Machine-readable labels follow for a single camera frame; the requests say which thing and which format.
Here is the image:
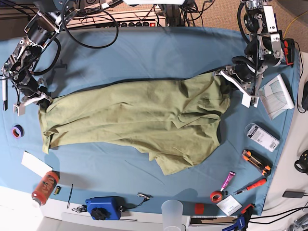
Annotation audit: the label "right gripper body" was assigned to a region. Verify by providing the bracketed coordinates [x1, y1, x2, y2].
[17, 85, 52, 107]

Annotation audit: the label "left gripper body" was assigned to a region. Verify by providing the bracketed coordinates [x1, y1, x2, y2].
[213, 66, 265, 99]

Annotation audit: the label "olive green t-shirt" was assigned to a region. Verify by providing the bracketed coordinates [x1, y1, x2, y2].
[38, 73, 231, 175]

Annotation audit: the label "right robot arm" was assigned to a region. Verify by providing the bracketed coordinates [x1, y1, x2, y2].
[0, 0, 80, 110]

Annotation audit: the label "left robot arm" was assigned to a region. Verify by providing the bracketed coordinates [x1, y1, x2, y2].
[214, 0, 284, 97]

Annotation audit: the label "purple tape roll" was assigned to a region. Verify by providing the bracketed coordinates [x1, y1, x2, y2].
[11, 125, 25, 139]

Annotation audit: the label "white marker pen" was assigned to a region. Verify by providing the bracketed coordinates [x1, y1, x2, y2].
[2, 80, 8, 111]

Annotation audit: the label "leaf pattern notebook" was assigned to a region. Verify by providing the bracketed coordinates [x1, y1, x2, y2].
[258, 74, 295, 120]

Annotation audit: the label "white paper card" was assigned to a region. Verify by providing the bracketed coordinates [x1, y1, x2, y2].
[21, 151, 53, 177]

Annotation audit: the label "black orange tool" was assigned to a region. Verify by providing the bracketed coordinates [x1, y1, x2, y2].
[283, 38, 295, 67]

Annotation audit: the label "clear plastic screw box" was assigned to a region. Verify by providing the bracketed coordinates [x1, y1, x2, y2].
[244, 123, 280, 153]

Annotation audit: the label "blue table cloth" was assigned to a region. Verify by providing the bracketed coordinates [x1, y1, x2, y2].
[0, 27, 294, 216]

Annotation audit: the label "small yellow black battery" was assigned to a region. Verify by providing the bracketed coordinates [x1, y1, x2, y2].
[53, 186, 61, 195]

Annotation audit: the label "orange black utility knife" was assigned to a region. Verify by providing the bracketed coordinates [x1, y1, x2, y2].
[242, 150, 272, 177]

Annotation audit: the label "pink glue tube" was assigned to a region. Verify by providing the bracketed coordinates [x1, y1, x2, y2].
[220, 171, 236, 192]

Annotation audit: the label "white power strip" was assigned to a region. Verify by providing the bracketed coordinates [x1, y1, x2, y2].
[67, 8, 167, 29]

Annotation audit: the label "black tweezers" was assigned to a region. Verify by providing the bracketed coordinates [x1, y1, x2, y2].
[67, 184, 74, 209]

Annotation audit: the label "blue plastic box device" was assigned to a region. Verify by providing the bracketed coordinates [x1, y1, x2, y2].
[85, 197, 125, 220]

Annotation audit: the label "red tape roll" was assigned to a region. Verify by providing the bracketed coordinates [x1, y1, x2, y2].
[210, 191, 224, 204]

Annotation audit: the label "white square packet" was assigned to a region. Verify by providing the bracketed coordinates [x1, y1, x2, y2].
[217, 195, 242, 216]

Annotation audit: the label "red plastic block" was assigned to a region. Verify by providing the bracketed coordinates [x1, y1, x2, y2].
[194, 203, 205, 215]

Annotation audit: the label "silver carabiner clip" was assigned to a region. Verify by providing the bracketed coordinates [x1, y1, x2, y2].
[137, 192, 152, 201]

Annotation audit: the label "blue black clamp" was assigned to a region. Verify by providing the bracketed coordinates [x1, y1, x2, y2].
[222, 204, 255, 231]

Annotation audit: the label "translucent plastic cup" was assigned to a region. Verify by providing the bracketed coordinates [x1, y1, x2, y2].
[161, 200, 183, 231]

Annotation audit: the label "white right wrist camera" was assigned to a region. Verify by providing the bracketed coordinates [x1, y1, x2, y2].
[13, 103, 26, 116]

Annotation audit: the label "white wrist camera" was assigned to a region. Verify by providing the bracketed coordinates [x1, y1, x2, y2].
[13, 103, 26, 116]
[241, 94, 259, 108]

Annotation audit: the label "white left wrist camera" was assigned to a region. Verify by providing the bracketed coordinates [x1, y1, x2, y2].
[241, 94, 259, 108]

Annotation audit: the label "orange handle screwdriver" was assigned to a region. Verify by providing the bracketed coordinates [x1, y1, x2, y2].
[232, 178, 267, 195]

